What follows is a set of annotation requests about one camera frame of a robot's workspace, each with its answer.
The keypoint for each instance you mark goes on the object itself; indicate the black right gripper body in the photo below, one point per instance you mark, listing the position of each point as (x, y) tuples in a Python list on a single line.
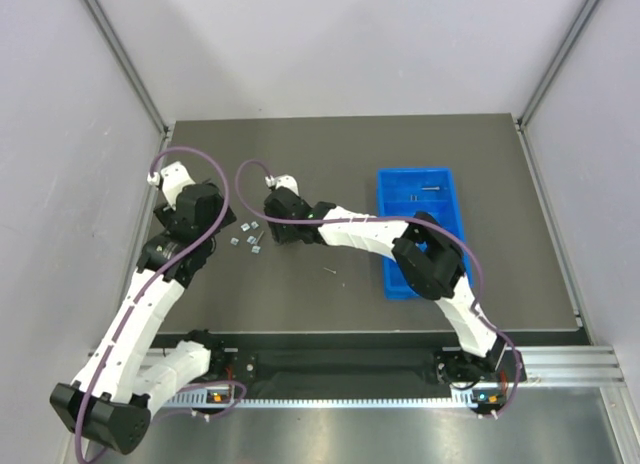
[(279, 224)]

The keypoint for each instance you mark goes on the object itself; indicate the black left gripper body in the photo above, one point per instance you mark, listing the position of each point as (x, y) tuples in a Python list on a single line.
[(167, 218)]

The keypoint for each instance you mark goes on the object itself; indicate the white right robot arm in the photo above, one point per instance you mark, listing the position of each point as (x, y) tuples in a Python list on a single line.
[(429, 259)]

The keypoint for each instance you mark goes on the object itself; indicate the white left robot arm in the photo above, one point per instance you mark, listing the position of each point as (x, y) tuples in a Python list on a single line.
[(112, 400)]

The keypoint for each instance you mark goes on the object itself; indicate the blue compartment tray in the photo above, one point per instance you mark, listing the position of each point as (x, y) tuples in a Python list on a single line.
[(393, 191)]

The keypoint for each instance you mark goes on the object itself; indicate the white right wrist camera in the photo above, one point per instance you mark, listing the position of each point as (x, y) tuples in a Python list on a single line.
[(285, 181)]

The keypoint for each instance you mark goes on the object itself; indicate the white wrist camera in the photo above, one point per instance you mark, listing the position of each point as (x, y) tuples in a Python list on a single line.
[(170, 181), (285, 181)]

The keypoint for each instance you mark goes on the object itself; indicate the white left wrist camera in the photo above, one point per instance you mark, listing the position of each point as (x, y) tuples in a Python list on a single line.
[(170, 181)]

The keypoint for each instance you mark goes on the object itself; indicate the grey slotted cable duct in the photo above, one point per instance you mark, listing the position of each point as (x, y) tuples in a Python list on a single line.
[(215, 398)]

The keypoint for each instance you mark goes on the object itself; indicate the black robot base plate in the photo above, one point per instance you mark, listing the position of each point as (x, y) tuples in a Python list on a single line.
[(428, 364)]

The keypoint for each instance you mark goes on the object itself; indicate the left aluminium frame post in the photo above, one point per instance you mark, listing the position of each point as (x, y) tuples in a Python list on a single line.
[(126, 64)]

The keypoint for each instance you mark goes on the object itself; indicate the aluminium frame post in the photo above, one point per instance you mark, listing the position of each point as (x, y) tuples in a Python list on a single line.
[(126, 64), (570, 39)]

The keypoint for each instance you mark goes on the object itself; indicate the aluminium front rail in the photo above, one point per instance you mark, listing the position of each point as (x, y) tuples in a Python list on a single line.
[(572, 366)]

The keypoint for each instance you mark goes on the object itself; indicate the right aluminium frame post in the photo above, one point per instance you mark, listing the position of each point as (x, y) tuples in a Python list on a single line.
[(570, 39)]

